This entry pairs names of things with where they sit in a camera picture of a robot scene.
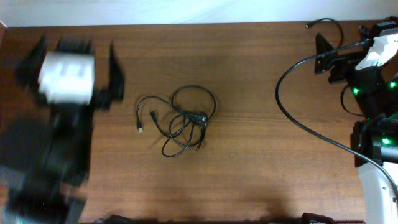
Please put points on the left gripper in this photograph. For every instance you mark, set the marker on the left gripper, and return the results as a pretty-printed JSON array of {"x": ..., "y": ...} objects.
[{"x": 101, "y": 97}]

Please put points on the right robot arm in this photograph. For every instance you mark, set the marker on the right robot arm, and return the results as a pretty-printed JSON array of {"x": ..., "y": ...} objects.
[{"x": 374, "y": 137}]

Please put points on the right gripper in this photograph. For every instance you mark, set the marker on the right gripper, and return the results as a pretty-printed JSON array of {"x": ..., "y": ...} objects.
[{"x": 337, "y": 66}]

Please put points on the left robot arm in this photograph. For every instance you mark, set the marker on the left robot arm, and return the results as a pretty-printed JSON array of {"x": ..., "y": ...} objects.
[{"x": 38, "y": 158}]

